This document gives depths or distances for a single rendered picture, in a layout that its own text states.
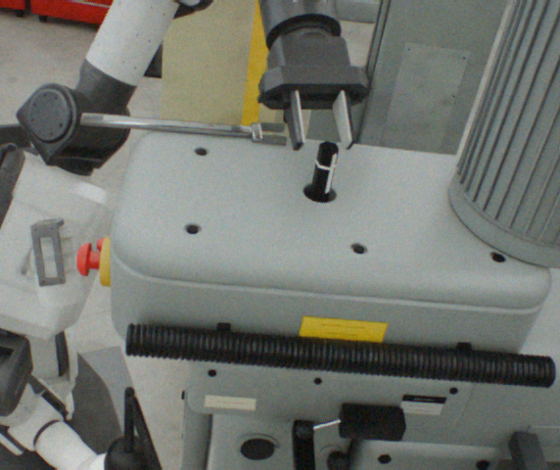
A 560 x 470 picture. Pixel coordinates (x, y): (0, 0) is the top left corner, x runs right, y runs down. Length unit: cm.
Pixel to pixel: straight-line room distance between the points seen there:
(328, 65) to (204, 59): 183
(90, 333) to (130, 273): 250
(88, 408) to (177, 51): 123
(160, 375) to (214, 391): 222
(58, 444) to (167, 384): 163
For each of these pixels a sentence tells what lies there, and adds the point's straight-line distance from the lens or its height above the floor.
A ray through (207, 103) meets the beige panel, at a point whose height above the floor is 104.
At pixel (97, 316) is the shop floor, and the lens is 331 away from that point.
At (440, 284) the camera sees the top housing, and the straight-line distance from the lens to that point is 75.
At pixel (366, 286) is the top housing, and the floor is 187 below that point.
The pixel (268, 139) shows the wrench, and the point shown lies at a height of 190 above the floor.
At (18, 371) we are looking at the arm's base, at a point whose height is 144.
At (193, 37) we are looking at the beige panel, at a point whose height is 129.
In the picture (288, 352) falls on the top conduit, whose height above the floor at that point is 180.
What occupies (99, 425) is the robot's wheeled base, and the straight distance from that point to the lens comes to 222.
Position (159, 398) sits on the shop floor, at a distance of 300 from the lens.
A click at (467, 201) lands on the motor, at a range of 82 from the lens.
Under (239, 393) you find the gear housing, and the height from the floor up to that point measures 168.
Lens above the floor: 235
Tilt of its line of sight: 38 degrees down
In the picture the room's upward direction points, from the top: 10 degrees clockwise
